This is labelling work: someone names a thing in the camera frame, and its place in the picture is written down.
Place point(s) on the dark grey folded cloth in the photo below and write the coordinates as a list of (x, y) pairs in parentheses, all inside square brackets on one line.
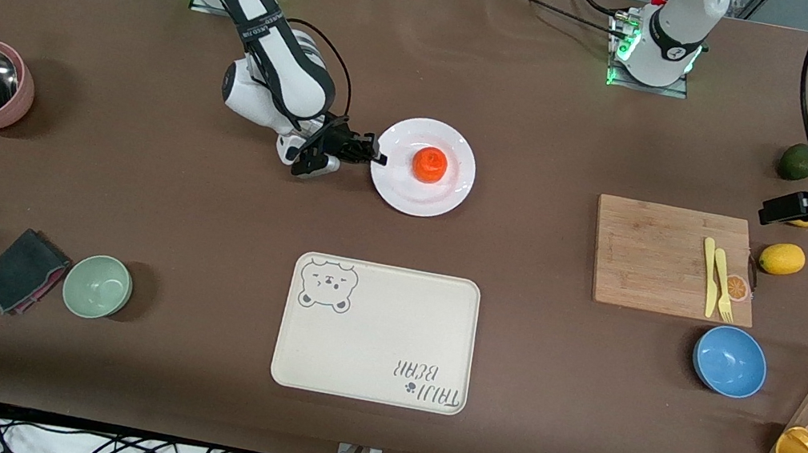
[(20, 271)]

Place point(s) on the green avocado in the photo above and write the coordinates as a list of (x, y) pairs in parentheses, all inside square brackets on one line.
[(796, 161)]

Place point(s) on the orange fruit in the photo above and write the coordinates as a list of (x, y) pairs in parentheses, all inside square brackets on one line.
[(430, 165)]

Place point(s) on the white round plate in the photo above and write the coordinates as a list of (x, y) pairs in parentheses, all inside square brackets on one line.
[(450, 193)]

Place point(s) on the round orange slice tag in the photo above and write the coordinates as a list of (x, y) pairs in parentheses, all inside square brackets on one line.
[(738, 288)]

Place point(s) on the yellow lemon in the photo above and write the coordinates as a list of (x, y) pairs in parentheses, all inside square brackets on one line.
[(782, 259), (806, 222)]

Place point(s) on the pale green bowl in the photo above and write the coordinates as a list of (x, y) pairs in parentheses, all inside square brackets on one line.
[(97, 287)]

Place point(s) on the blue bowl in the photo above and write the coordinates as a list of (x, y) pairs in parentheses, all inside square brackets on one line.
[(729, 361)]

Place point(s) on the wooden cutting board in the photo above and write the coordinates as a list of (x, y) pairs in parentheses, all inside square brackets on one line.
[(650, 257)]

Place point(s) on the yellow plastic knife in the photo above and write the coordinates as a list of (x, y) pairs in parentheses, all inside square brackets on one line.
[(708, 275)]

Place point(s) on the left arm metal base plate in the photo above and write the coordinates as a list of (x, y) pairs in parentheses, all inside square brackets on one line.
[(676, 93)]

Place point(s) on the yellow plastic fork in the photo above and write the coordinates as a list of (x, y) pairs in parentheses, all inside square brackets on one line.
[(723, 285)]

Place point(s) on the beige bear print tray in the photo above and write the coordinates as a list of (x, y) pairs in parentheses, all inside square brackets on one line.
[(374, 335)]

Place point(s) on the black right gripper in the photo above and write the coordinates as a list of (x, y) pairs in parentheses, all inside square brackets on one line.
[(343, 142)]

